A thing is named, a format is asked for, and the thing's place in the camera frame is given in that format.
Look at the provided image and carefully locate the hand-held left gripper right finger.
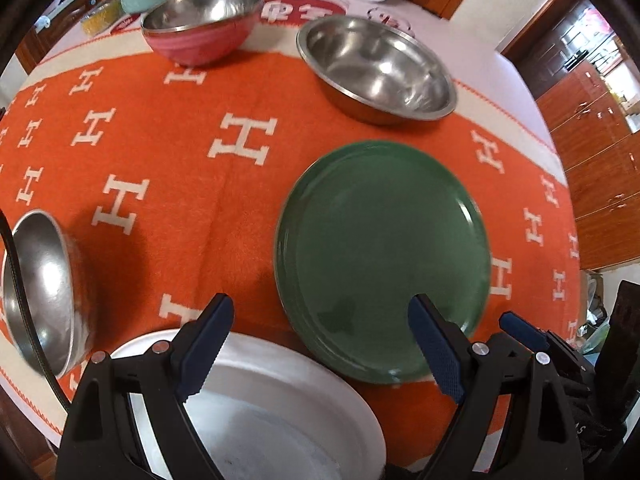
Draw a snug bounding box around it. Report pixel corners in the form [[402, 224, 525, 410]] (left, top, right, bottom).
[[407, 294, 586, 480]]

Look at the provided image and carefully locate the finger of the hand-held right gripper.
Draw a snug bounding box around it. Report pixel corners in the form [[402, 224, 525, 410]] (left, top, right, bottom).
[[500, 311, 553, 356]]

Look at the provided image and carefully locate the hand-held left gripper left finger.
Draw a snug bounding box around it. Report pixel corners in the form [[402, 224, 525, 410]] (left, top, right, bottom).
[[55, 292, 236, 480]]

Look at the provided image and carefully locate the large white plate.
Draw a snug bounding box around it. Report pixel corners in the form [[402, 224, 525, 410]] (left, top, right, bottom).
[[110, 329, 388, 480]]

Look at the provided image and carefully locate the green plate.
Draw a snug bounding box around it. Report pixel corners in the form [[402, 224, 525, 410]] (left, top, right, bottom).
[[274, 141, 492, 385]]

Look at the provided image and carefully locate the small steel bowl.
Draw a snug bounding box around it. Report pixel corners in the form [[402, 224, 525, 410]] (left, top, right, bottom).
[[1, 210, 93, 378]]

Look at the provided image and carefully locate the orange patterned tablecloth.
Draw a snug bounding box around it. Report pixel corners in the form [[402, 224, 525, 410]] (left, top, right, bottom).
[[0, 0, 583, 461]]

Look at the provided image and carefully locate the wooden storage cabinet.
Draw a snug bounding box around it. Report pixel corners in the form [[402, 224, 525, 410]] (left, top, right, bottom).
[[502, 0, 640, 271]]

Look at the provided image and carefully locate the large steel bowl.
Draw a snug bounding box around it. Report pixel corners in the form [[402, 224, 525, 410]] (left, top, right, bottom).
[[296, 15, 458, 126]]

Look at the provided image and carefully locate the pink steel bowl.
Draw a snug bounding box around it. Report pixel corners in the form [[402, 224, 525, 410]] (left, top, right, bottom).
[[140, 0, 265, 67]]

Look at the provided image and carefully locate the small yellow glass jar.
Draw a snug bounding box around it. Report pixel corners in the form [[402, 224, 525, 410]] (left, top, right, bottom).
[[80, 0, 123, 37]]

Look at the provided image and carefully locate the black cable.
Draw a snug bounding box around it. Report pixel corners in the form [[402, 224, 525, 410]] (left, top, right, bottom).
[[0, 212, 68, 411]]

